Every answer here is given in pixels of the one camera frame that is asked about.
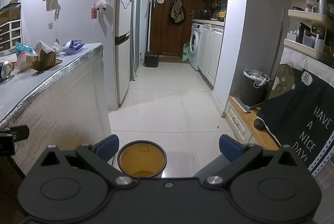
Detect blue purple plastic bag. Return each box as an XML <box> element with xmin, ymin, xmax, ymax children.
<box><xmin>61</xmin><ymin>39</ymin><xmax>85</xmax><ymax>55</ymax></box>

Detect white washing machine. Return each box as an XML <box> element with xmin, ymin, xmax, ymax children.
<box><xmin>189</xmin><ymin>23</ymin><xmax>203</xmax><ymax>71</ymax></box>

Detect white kitchen cabinets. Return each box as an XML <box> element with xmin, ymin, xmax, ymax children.
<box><xmin>198</xmin><ymin>24</ymin><xmax>224</xmax><ymax>86</ymax></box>

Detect black printed hanging cloth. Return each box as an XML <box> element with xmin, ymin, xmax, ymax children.
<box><xmin>257</xmin><ymin>64</ymin><xmax>333</xmax><ymax>173</ymax></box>

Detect teal snack wrapper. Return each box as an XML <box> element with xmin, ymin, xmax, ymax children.
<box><xmin>15</xmin><ymin>42</ymin><xmax>34</xmax><ymax>57</ymax></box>

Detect green bag by washer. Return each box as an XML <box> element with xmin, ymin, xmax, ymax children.
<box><xmin>182</xmin><ymin>42</ymin><xmax>190</xmax><ymax>62</ymax></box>

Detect white refrigerator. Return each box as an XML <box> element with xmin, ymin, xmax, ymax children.
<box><xmin>114</xmin><ymin>0</ymin><xmax>131</xmax><ymax>106</ymax></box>

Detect small black floor box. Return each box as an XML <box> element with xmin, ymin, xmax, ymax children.
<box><xmin>143</xmin><ymin>51</ymin><xmax>159</xmax><ymax>68</ymax></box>

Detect crushed blue drink can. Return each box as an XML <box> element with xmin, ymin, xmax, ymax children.
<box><xmin>0</xmin><ymin>61</ymin><xmax>13</xmax><ymax>80</ymax></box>

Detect brown cardboard piece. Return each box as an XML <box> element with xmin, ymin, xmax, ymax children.
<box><xmin>26</xmin><ymin>50</ymin><xmax>62</xmax><ymax>71</ymax></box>

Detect black lined trash can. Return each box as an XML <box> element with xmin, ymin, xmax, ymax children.
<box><xmin>241</xmin><ymin>70</ymin><xmax>270</xmax><ymax>106</ymax></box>

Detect white pink plastic bag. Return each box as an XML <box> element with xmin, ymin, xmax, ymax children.
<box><xmin>34</xmin><ymin>41</ymin><xmax>63</xmax><ymax>55</ymax></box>

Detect white drawer cabinet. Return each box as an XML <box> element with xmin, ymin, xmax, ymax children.
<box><xmin>0</xmin><ymin>20</ymin><xmax>23</xmax><ymax>51</ymax></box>

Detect hanging brown bag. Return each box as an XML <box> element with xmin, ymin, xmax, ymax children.
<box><xmin>168</xmin><ymin>0</ymin><xmax>185</xmax><ymax>25</ymax></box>

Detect white plush sheep ornament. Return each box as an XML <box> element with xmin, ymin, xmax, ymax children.
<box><xmin>96</xmin><ymin>0</ymin><xmax>107</xmax><ymax>11</ymax></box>

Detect brown round trash bin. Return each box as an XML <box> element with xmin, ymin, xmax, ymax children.
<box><xmin>117</xmin><ymin>140</ymin><xmax>167</xmax><ymax>178</ymax></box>

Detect dark wooden door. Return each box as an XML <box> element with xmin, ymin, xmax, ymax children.
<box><xmin>149</xmin><ymin>0</ymin><xmax>197</xmax><ymax>56</ymax></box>

